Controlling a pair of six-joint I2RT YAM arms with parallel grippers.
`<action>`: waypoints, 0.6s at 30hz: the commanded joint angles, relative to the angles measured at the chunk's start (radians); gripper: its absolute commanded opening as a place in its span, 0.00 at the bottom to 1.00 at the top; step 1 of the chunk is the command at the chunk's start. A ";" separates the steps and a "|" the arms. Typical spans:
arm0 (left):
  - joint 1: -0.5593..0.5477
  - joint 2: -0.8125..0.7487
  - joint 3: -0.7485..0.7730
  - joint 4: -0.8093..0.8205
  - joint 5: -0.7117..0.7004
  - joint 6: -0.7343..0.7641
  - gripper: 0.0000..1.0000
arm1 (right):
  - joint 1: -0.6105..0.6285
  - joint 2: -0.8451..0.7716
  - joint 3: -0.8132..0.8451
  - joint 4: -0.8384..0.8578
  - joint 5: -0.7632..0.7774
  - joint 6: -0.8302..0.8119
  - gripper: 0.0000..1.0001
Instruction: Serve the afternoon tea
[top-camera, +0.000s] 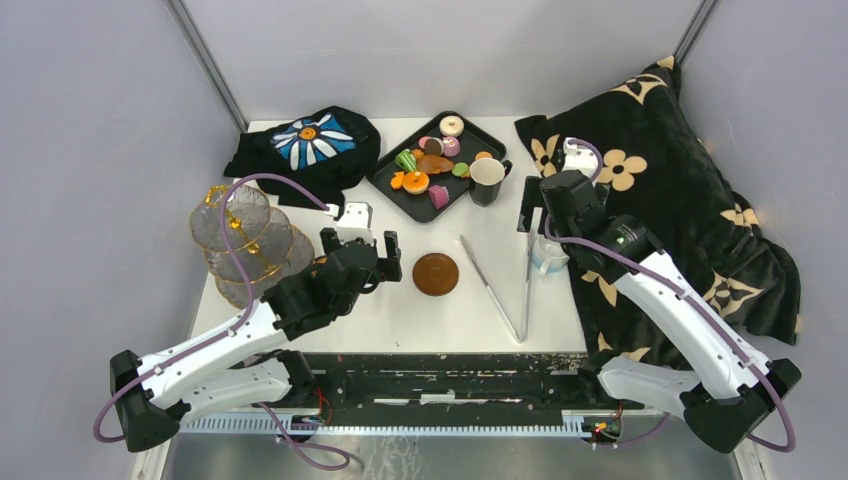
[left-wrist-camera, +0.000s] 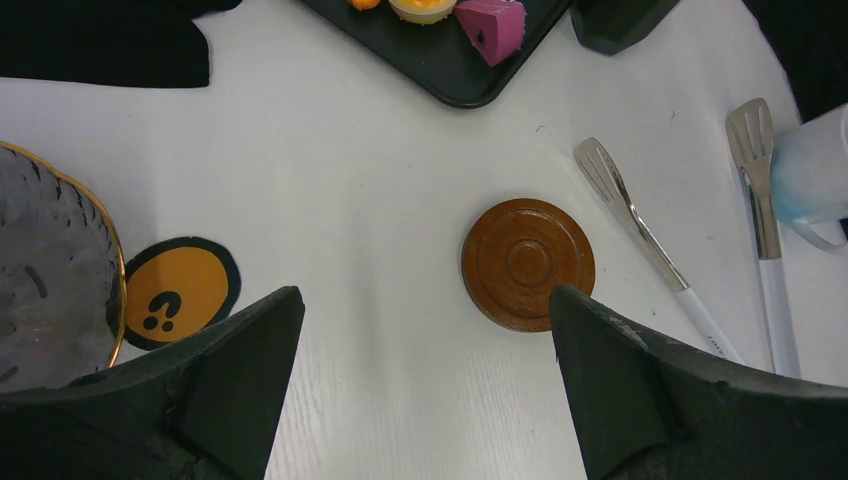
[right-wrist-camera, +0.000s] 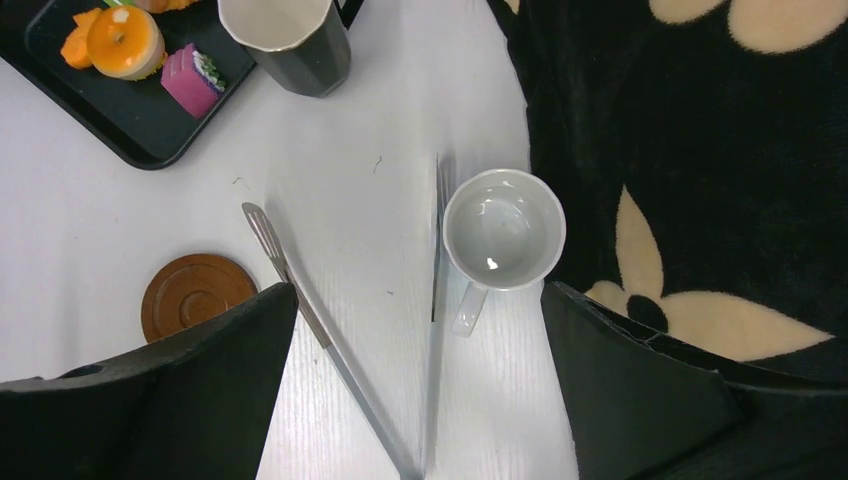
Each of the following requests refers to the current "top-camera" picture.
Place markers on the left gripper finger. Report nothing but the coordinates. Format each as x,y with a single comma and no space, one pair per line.
390,265
330,241

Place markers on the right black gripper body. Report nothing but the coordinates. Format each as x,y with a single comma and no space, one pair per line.
532,213

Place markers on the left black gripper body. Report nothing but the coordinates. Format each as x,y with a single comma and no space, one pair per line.
361,250

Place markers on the orange donut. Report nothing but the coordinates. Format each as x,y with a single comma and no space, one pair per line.
416,183

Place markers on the green cake slice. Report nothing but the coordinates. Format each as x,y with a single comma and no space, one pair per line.
406,161

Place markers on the metal tongs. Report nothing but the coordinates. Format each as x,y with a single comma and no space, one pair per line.
499,263

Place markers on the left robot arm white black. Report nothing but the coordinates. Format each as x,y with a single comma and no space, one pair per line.
242,361

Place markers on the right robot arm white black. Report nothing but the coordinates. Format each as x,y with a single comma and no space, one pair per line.
731,390

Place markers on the brown round coaster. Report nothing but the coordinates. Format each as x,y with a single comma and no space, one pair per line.
435,274

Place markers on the black paper cup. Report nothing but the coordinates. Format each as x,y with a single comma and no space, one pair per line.
487,175

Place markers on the white mug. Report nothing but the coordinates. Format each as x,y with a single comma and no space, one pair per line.
547,256

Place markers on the green macaron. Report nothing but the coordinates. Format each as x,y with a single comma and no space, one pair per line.
460,170

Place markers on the orange flower cookie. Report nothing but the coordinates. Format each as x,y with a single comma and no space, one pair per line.
397,180

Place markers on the black flower-print cloth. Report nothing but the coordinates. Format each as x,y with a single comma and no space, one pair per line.
327,152

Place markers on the black floral blanket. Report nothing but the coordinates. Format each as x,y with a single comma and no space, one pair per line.
654,167

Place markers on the pink frosted cupcake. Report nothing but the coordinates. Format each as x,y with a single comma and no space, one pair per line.
451,146

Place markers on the black serving tray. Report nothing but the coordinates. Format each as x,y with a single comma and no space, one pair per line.
419,207

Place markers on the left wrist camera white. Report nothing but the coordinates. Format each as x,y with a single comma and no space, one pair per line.
352,222

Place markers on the white ring donut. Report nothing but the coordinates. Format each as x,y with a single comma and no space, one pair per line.
451,126

